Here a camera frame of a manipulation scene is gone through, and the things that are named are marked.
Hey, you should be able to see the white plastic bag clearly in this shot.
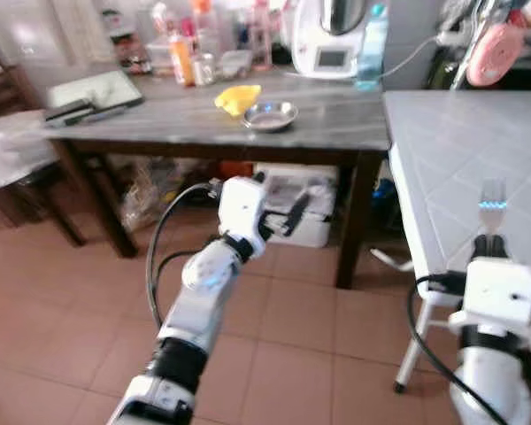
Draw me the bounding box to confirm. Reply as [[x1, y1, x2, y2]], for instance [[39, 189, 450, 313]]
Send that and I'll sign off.
[[0, 110, 59, 189]]

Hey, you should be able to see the orange bottle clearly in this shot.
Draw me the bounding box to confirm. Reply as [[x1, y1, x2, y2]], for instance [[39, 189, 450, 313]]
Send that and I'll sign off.
[[168, 31, 196, 89]]

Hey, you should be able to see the pink round fan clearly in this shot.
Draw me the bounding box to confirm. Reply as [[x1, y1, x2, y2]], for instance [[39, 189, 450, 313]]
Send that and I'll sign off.
[[466, 22, 526, 89]]

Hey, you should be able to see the white tray with green rim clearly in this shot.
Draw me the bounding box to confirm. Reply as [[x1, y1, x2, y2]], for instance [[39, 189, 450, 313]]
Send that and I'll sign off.
[[46, 69, 146, 112]]

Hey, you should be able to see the white folding table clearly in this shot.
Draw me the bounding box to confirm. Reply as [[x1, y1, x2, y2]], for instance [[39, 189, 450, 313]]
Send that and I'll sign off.
[[382, 89, 531, 396]]

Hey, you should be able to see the white storage bin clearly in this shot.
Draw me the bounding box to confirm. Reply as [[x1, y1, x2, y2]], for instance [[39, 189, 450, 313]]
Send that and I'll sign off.
[[252, 162, 338, 250]]

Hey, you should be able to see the grey knife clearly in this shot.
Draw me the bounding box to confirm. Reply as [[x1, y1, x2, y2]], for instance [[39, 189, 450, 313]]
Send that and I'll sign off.
[[88, 104, 131, 122]]

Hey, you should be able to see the dark table with marble top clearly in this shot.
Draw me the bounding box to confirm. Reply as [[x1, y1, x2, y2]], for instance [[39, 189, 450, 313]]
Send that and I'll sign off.
[[40, 69, 392, 290]]

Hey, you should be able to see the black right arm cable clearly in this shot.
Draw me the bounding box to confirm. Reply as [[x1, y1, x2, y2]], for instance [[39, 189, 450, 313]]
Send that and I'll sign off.
[[404, 272, 514, 425]]

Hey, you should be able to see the glass jar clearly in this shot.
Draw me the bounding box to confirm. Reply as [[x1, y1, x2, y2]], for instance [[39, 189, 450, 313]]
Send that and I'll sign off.
[[193, 53, 216, 88]]

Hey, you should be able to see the white kitchen appliance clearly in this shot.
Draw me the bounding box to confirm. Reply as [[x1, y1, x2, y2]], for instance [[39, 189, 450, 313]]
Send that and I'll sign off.
[[287, 0, 373, 81]]

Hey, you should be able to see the blue water bottle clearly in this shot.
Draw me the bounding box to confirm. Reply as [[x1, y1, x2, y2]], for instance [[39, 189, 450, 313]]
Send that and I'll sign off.
[[354, 3, 391, 93]]

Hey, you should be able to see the steel bowl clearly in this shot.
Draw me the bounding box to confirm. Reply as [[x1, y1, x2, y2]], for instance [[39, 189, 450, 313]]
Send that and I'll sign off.
[[242, 100, 300, 135]]

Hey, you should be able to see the clear plastic container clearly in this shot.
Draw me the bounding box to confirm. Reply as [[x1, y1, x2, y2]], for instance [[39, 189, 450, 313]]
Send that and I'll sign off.
[[214, 50, 254, 80]]

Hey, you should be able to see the yellow bowl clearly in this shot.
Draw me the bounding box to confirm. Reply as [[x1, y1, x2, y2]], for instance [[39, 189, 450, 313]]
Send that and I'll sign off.
[[214, 84, 264, 119]]

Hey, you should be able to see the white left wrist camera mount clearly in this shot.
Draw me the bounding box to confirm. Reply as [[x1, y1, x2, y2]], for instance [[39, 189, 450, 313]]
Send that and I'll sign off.
[[216, 176, 269, 246]]

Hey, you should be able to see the patterned shopping bag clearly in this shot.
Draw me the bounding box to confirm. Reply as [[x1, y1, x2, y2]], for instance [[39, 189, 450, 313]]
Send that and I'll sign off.
[[115, 159, 196, 233]]

